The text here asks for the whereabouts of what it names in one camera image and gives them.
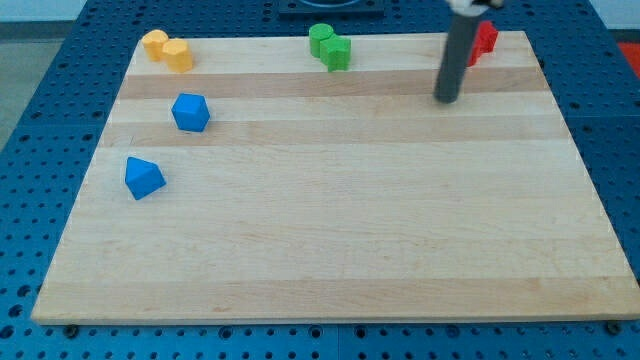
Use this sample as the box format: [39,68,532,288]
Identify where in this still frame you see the wooden board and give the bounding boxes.
[32,31,639,325]

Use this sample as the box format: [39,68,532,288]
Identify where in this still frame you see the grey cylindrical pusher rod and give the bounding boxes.
[433,14,481,104]

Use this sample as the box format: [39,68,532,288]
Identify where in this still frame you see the yellow block left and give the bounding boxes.
[141,29,169,62]

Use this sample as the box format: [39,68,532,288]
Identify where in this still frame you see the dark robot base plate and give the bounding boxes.
[276,0,385,17]

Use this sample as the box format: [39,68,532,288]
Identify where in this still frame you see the blue triangle block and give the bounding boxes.
[125,157,166,200]

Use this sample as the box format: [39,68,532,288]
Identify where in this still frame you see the yellow hexagon block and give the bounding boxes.
[162,38,193,73]

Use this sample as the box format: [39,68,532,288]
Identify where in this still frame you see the white rod mount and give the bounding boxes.
[446,0,505,17]

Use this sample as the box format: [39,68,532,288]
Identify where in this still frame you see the green star block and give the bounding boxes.
[319,35,351,72]

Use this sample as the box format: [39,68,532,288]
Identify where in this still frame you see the blue cube block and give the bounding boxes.
[171,93,211,132]

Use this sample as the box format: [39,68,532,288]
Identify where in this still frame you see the green cylinder block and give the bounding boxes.
[308,23,334,58]

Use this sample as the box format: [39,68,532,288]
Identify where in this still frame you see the red block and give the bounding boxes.
[467,20,499,67]

